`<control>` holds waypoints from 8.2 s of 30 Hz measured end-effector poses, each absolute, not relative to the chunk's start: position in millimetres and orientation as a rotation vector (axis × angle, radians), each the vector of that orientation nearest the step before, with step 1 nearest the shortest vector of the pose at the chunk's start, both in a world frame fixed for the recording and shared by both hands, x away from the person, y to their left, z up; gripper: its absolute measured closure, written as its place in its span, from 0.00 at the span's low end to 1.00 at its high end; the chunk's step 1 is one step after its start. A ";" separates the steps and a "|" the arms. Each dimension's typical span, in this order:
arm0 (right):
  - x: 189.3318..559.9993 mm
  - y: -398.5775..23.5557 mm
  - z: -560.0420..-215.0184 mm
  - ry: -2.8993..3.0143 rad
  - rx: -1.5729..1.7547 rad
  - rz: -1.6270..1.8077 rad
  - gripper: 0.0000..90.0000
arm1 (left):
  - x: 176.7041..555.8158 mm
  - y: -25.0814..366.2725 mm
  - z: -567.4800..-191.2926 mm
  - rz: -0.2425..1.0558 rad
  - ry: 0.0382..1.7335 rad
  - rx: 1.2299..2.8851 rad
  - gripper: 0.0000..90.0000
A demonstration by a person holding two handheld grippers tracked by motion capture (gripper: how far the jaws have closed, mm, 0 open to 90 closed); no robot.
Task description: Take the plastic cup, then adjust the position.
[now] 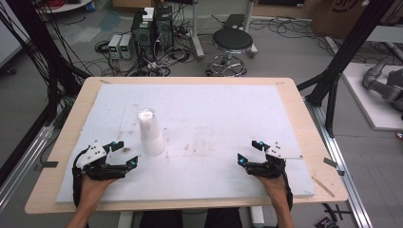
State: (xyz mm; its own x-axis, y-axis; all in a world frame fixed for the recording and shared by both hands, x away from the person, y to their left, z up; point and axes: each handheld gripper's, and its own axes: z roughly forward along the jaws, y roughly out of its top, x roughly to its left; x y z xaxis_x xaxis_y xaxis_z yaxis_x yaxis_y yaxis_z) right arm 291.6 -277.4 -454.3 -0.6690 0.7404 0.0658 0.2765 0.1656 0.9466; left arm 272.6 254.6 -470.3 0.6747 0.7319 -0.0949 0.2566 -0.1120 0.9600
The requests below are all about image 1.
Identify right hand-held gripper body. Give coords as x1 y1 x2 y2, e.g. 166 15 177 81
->
246 142 304 180

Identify white round table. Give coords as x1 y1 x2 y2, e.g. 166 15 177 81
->
36 0 93 14

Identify white table leg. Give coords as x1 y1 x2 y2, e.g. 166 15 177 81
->
117 210 136 228
249 206 266 228

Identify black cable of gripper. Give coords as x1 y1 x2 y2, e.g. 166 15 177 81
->
71 145 85 208
282 164 295 212

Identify thin wooden stick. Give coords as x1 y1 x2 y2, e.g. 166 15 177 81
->
311 176 336 199

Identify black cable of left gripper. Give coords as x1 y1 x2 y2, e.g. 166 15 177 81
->
71 145 85 208

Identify flat black pad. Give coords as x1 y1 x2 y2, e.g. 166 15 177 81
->
222 13 247 30

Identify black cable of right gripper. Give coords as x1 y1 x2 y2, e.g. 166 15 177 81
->
282 164 295 212

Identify black metal frame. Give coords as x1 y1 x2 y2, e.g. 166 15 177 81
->
0 0 91 188
297 0 397 138

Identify person's right leg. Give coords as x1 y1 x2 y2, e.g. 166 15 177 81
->
203 207 244 228

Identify white plastic cup stack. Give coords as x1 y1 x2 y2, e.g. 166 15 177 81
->
137 107 166 157

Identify white floor board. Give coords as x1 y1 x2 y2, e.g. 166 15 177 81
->
341 62 403 131

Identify black device on floor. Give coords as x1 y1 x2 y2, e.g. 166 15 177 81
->
314 216 340 228

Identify tangle of floor cables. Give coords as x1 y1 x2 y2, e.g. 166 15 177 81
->
94 18 210 78

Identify white foam mat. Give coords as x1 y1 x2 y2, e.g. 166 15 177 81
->
55 83 317 204

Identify grey power supply unit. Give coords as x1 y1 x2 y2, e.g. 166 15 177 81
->
107 33 123 60
119 33 134 61

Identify person's right hand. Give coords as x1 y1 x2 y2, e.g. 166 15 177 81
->
254 174 292 208

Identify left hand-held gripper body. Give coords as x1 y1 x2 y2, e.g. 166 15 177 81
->
72 141 127 181

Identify small white box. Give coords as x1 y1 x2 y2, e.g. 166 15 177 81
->
142 7 155 23

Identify person's leg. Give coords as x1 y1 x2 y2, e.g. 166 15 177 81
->
139 210 184 228
203 207 244 228

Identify black round stool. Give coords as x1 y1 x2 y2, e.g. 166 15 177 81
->
205 28 259 78

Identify black computer tower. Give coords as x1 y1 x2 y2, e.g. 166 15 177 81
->
154 5 175 51
130 9 156 63

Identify brown cardboard box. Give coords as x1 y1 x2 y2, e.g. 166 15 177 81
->
310 0 386 40

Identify aluminium rail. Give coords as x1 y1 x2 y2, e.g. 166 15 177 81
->
303 96 374 228
0 124 55 213

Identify person's left hand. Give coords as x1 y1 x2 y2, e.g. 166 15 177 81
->
78 174 119 207

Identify person's left leg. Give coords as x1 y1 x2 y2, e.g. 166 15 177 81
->
139 210 184 228

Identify light wooden table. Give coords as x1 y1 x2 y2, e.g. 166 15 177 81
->
24 76 350 216

